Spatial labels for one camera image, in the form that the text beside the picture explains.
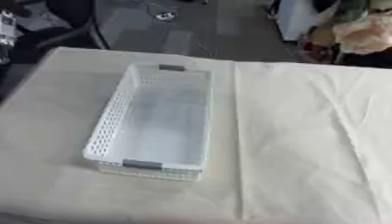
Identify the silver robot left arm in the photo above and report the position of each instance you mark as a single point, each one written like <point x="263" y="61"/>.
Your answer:
<point x="6" y="29"/>

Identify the white perforated plastic basket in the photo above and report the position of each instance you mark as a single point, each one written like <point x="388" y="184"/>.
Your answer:
<point x="158" y="122"/>

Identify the small white floor device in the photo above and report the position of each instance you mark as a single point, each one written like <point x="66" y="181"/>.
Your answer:
<point x="165" y="16"/>

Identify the black office chair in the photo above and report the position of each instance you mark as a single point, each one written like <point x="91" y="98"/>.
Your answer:
<point x="71" y="26"/>

